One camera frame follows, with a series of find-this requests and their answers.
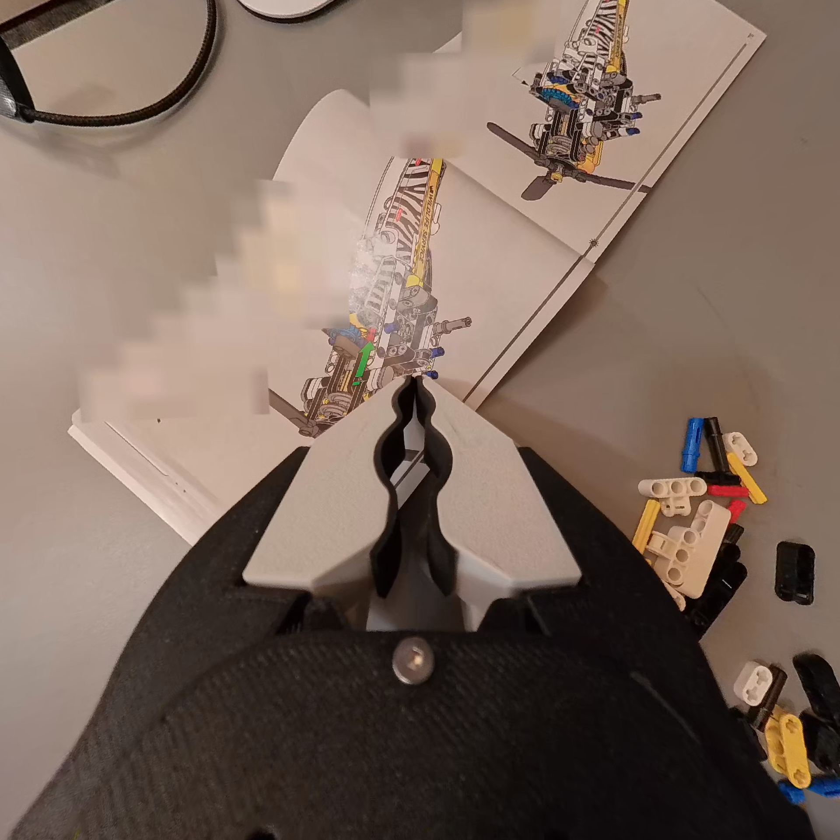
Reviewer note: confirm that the silver screen stand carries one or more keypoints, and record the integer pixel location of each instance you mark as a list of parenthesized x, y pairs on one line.
[(289, 6)]

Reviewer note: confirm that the pile of loose lego pieces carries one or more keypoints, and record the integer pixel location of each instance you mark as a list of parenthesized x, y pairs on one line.
[(689, 544)]

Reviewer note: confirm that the lego instruction booklet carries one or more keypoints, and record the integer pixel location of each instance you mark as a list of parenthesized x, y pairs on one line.
[(525, 262)]

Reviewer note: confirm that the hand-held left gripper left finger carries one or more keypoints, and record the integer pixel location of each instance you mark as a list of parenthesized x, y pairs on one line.
[(315, 525)]

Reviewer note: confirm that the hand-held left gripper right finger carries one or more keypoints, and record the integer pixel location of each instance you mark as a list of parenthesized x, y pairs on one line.
[(512, 525)]

